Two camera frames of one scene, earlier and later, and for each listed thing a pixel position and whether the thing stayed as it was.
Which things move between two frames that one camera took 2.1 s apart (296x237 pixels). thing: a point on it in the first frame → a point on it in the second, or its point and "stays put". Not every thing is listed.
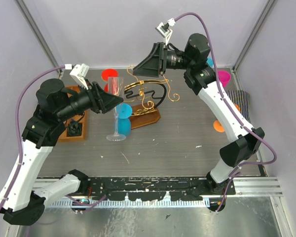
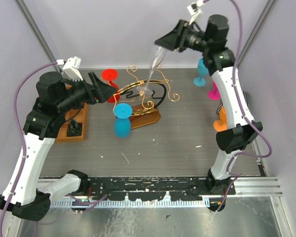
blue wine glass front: (124, 112) stays put
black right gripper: (154, 64) → (175, 39)
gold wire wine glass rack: (145, 94) stays put
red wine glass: (106, 74) stays put
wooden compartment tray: (83, 119) stays put
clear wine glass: (115, 86) → (157, 53)
